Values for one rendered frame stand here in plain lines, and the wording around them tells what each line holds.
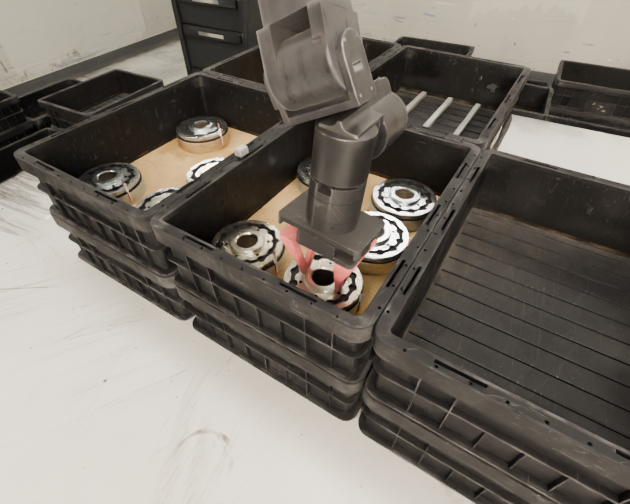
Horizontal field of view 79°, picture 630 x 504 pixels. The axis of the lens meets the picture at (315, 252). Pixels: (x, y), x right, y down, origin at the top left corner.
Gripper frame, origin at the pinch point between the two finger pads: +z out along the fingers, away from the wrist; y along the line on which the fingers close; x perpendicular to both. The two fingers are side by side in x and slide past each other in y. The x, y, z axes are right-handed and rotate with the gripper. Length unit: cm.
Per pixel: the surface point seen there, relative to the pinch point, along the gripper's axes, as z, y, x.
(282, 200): 4.2, 16.7, -14.2
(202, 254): -4.0, 10.7, 9.2
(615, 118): 23, -40, -178
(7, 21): 51, 332, -113
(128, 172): 3.4, 41.1, -2.5
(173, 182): 5.9, 36.4, -7.7
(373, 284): 3.5, -4.9, -5.9
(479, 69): -9, 3, -69
